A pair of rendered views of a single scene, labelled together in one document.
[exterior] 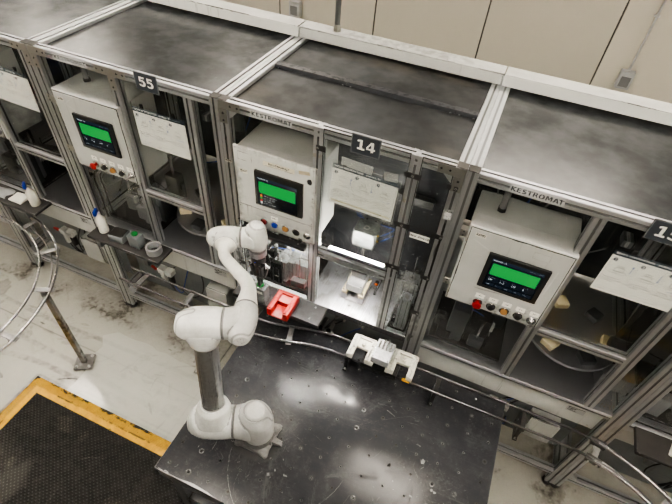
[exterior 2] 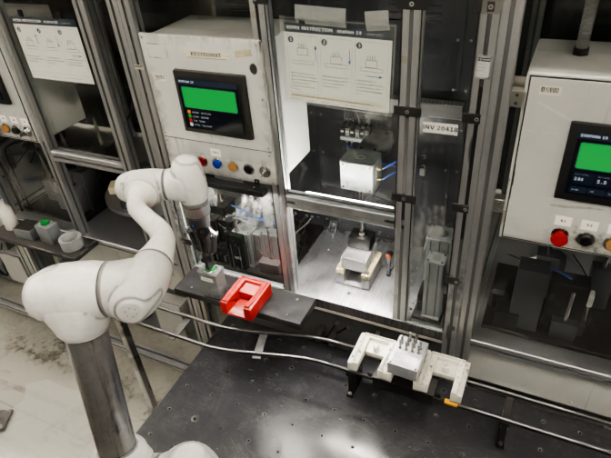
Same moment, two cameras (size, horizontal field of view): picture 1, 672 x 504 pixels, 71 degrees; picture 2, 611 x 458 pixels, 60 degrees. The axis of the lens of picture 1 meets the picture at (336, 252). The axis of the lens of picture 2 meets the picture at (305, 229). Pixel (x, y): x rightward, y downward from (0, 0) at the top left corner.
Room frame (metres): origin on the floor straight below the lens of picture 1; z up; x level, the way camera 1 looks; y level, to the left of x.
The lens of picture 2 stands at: (0.24, -0.18, 2.24)
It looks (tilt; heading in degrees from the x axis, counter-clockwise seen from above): 35 degrees down; 9
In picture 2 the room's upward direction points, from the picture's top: 5 degrees counter-clockwise
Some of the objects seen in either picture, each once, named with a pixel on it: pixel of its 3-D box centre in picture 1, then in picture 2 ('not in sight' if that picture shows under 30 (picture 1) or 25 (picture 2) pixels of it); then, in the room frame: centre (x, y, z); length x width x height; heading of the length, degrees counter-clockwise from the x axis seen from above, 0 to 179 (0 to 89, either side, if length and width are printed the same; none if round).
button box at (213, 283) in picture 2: (261, 290); (214, 278); (1.68, 0.40, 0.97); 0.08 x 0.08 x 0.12; 71
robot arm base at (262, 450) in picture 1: (261, 434); not in sight; (0.97, 0.28, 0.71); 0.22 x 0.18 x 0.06; 71
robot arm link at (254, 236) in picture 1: (254, 235); (185, 178); (1.67, 0.41, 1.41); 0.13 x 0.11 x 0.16; 95
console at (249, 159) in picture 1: (285, 183); (229, 98); (1.85, 0.28, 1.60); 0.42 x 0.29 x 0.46; 71
